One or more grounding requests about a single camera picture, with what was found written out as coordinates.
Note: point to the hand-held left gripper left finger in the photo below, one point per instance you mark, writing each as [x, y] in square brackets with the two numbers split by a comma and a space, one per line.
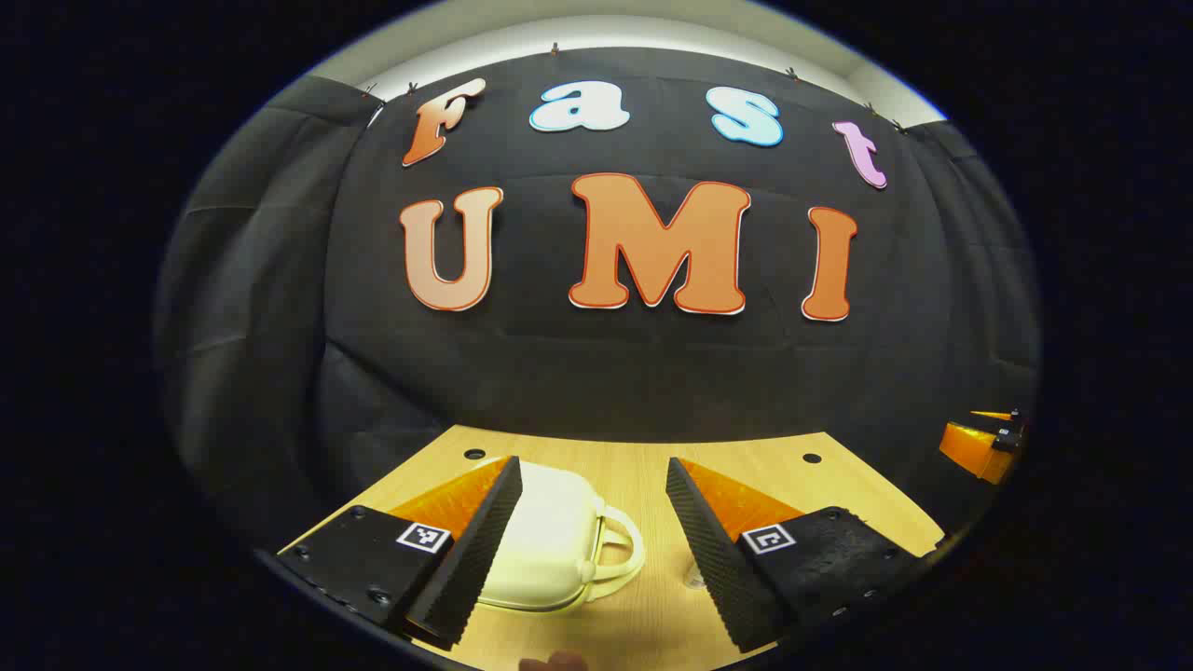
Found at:
[475, 559]

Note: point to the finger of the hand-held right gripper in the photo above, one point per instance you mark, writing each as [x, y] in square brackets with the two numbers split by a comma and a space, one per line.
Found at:
[974, 452]
[997, 415]

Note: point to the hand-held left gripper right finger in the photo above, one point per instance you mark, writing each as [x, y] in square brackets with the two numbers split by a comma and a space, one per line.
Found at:
[713, 559]

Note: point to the cream yellow suitcase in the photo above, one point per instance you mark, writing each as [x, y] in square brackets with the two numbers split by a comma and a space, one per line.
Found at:
[550, 540]

